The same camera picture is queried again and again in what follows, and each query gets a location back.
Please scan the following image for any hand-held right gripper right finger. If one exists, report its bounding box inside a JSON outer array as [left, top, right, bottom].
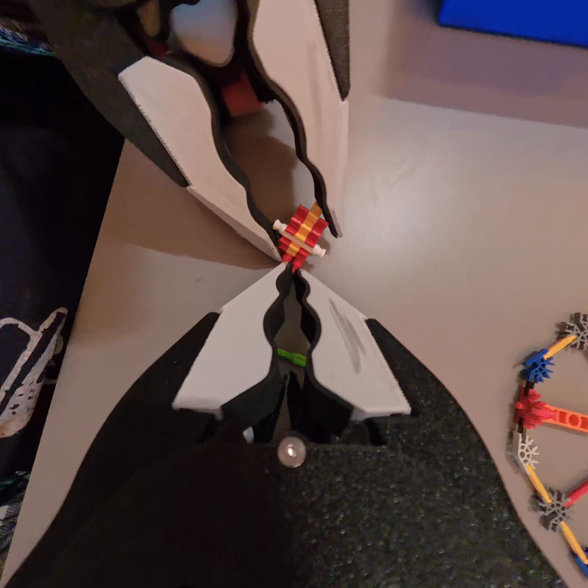
[[294, 269, 412, 422]]

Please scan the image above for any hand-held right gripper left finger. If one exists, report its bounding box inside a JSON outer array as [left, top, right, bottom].
[[172, 264, 295, 419]]

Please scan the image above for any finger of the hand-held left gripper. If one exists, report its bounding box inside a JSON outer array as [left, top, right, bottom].
[[119, 57, 283, 260], [247, 0, 351, 239]]

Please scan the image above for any red yellow toy block assembly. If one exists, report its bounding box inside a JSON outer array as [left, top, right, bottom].
[[272, 202, 330, 273]]

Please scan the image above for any colourful toy wheel construction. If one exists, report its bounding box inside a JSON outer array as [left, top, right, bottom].
[[507, 312, 588, 577]]

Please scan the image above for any blue plastic bin with tag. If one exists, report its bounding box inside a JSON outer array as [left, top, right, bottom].
[[436, 0, 588, 49]]

